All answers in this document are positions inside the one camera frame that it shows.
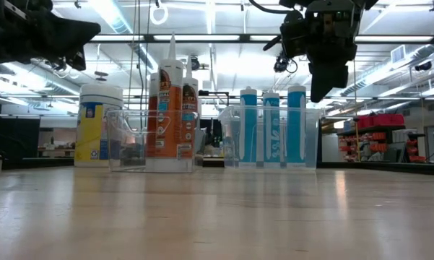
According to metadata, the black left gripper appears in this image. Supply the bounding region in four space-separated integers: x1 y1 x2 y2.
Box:
0 0 103 72

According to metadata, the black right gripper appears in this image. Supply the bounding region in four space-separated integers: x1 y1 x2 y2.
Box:
303 8 359 104

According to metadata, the blue silicone tube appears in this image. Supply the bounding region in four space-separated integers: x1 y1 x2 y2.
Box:
287 84 308 170
239 85 258 169
262 92 282 169

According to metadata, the shelf with red bins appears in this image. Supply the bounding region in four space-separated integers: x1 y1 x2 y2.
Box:
337 113 428 164

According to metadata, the frosted plastic container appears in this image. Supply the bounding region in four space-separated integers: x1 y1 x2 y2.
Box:
218 105 323 170

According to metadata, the clear flat plastic lid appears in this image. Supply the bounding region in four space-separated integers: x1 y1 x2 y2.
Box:
106 109 200 173

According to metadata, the black ceiling device with cable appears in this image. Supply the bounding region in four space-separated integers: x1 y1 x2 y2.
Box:
273 52 299 74

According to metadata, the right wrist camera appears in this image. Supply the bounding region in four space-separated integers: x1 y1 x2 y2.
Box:
279 9 311 59

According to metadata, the white hanging cable loop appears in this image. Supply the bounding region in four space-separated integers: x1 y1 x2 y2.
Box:
149 2 169 26

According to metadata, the black overhead frame bar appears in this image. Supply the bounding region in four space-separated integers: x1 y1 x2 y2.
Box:
88 32 434 44

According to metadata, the black aluminium table frame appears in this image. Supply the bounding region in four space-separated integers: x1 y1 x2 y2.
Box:
0 155 434 178

